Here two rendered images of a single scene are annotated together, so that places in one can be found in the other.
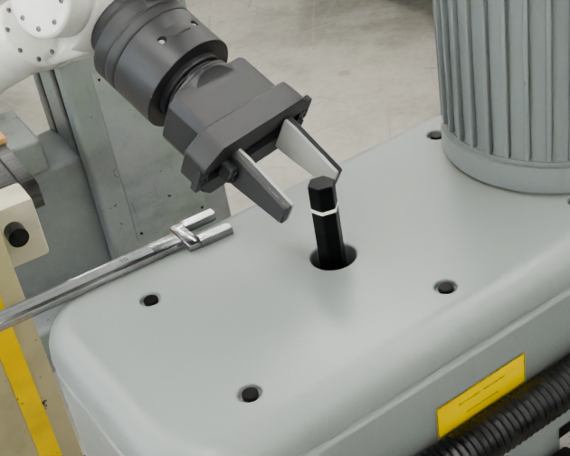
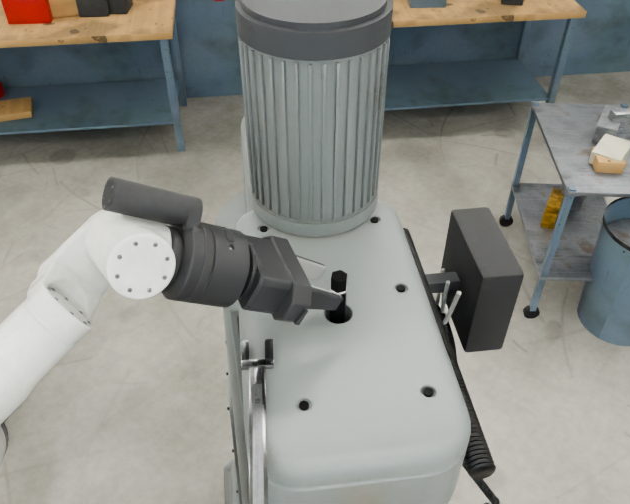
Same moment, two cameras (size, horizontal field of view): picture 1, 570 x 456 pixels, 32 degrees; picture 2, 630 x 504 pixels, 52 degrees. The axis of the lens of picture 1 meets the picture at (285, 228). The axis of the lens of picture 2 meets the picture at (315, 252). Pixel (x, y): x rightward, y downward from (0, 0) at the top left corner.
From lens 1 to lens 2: 0.70 m
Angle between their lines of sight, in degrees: 53
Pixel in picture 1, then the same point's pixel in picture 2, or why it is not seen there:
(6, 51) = (77, 330)
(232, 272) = (313, 357)
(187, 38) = (239, 238)
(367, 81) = not seen: outside the picture
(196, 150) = (299, 298)
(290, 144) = not seen: hidden behind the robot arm
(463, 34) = (317, 163)
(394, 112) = not seen: outside the picture
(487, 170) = (333, 228)
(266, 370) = (415, 377)
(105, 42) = (196, 270)
